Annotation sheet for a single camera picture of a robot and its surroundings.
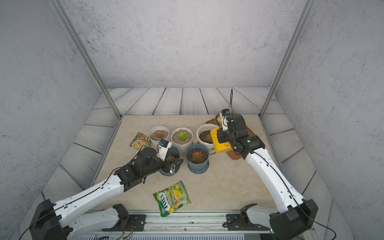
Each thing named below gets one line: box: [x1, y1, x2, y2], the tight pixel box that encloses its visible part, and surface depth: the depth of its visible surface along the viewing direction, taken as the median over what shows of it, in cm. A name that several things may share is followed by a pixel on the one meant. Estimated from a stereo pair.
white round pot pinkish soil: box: [148, 125, 169, 149], surface depth 99 cm
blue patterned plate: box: [214, 112, 223, 127], surface depth 117 cm
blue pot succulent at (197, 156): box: [185, 143, 210, 174], surface depth 91 cm
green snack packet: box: [129, 132, 152, 150], surface depth 106 cm
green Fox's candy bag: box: [153, 180, 192, 217], surface depth 81 cm
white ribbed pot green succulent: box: [171, 127, 194, 153], surface depth 95 cm
